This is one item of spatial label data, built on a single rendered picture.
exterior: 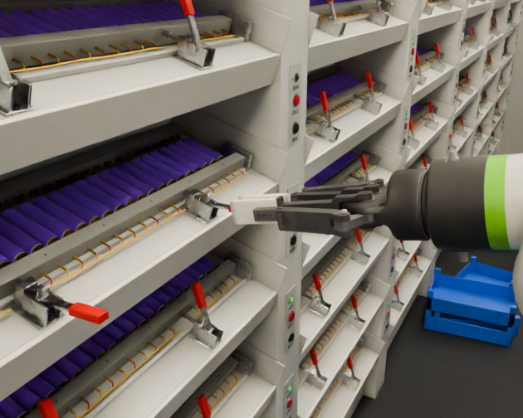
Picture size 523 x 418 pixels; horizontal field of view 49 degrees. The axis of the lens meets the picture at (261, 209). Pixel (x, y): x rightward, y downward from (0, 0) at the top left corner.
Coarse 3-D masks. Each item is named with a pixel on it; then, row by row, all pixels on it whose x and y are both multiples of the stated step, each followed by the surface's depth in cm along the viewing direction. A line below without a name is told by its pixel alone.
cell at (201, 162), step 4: (172, 144) 85; (168, 148) 84; (172, 148) 84; (176, 148) 84; (180, 148) 84; (176, 152) 84; (180, 152) 84; (184, 152) 84; (184, 156) 83; (188, 156) 83; (192, 156) 83; (196, 156) 84; (192, 160) 83; (196, 160) 83; (200, 160) 83; (200, 164) 83; (204, 164) 83
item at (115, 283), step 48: (96, 144) 76; (240, 144) 89; (240, 192) 82; (144, 240) 66; (192, 240) 69; (96, 288) 58; (144, 288) 64; (0, 336) 49; (48, 336) 51; (0, 384) 48
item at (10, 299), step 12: (204, 192) 78; (180, 204) 74; (156, 216) 70; (132, 228) 67; (144, 228) 68; (120, 240) 64; (96, 252) 61; (72, 264) 59; (60, 276) 57; (0, 300) 52; (12, 300) 52
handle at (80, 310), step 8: (48, 288) 51; (40, 296) 51; (48, 296) 52; (48, 304) 51; (56, 304) 50; (64, 304) 50; (72, 304) 50; (80, 304) 50; (72, 312) 49; (80, 312) 49; (88, 312) 49; (96, 312) 49; (104, 312) 48; (88, 320) 49; (96, 320) 48; (104, 320) 49
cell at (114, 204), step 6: (78, 186) 69; (84, 186) 69; (90, 186) 69; (84, 192) 69; (90, 192) 68; (96, 192) 68; (102, 192) 69; (96, 198) 68; (102, 198) 68; (108, 198) 68; (114, 198) 68; (108, 204) 68; (114, 204) 68; (120, 204) 68; (114, 210) 67
